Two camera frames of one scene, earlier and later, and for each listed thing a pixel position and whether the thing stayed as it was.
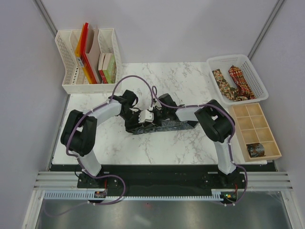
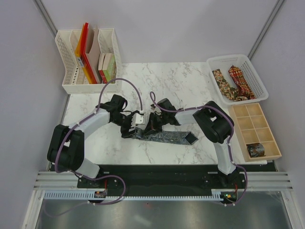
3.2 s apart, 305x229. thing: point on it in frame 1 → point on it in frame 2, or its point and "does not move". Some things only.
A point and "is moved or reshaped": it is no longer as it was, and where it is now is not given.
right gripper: [156, 121] does not move
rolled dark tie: [256, 150] does not move
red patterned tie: [243, 89] does not move
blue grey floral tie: [164, 125] is moved or reshaped
